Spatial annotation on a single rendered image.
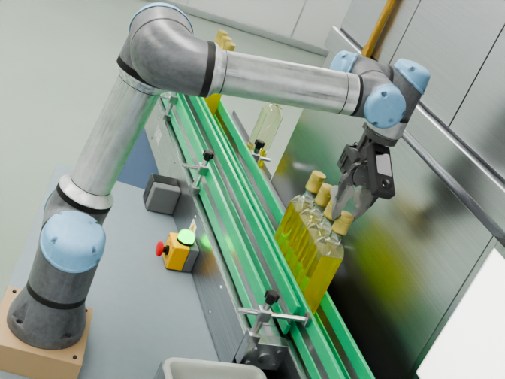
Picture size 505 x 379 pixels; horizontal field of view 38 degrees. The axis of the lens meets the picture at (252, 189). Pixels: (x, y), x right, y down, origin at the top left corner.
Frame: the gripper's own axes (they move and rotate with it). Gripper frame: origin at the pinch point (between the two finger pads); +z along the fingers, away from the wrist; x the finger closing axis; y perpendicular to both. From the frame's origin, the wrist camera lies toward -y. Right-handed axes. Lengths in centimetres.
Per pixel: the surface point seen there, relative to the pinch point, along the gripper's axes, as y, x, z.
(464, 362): -37.0, -12.4, 5.2
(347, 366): -20.0, -3.6, 23.6
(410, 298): -16.8, -12.0, 6.6
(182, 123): 81, 14, 21
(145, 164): 103, 14, 49
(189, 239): 29.9, 18.9, 30.6
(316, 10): 586, -254, 70
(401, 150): 9.8, -12.0, -14.7
